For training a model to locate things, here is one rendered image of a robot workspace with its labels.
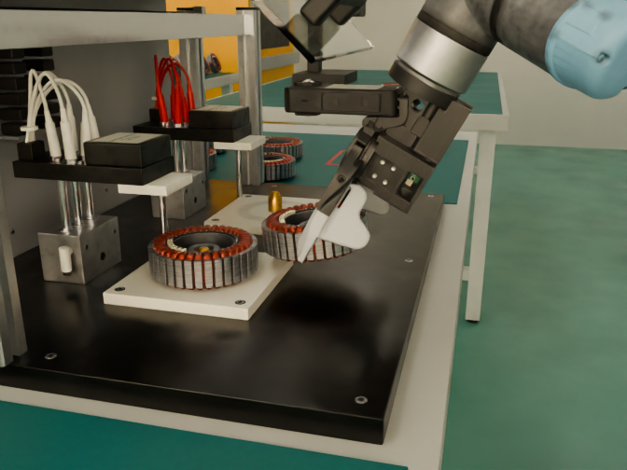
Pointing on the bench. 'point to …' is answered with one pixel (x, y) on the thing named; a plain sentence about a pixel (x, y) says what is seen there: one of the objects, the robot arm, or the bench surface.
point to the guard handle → (316, 13)
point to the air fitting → (65, 259)
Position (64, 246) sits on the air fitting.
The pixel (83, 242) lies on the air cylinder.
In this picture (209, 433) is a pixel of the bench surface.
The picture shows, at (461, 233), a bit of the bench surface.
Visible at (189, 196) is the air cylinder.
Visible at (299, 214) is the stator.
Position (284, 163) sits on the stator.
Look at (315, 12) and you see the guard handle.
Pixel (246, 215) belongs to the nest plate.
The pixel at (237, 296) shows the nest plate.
